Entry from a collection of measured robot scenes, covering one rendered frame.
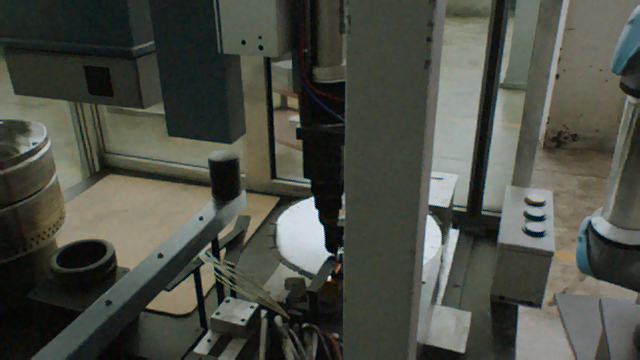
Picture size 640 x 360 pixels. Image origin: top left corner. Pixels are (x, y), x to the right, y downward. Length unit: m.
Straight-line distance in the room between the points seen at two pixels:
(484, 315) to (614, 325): 0.26
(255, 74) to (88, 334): 0.97
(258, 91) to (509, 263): 0.81
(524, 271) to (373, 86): 1.01
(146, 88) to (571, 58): 3.38
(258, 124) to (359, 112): 1.34
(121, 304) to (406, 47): 0.63
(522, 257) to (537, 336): 1.21
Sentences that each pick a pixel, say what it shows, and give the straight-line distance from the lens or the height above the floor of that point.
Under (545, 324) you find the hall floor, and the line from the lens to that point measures 2.48.
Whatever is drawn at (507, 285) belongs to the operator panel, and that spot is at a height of 0.79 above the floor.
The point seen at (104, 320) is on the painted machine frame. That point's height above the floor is 1.04.
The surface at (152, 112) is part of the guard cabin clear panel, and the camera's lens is 1.81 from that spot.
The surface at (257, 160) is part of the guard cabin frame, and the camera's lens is 1.65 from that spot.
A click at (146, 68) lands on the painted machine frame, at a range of 0.95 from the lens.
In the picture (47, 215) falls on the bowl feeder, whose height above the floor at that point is 0.96.
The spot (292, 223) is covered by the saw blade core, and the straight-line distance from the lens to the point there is 1.12.
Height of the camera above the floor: 1.52
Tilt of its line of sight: 26 degrees down
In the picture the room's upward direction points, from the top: 1 degrees counter-clockwise
